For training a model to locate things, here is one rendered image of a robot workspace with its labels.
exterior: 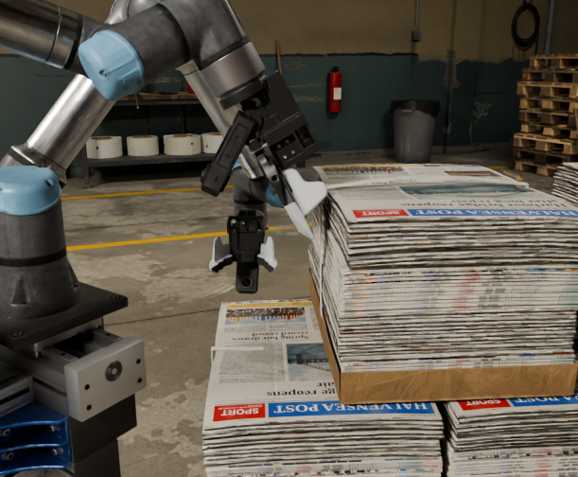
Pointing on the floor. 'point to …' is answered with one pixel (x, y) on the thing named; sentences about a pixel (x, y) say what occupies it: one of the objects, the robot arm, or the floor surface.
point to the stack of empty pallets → (556, 109)
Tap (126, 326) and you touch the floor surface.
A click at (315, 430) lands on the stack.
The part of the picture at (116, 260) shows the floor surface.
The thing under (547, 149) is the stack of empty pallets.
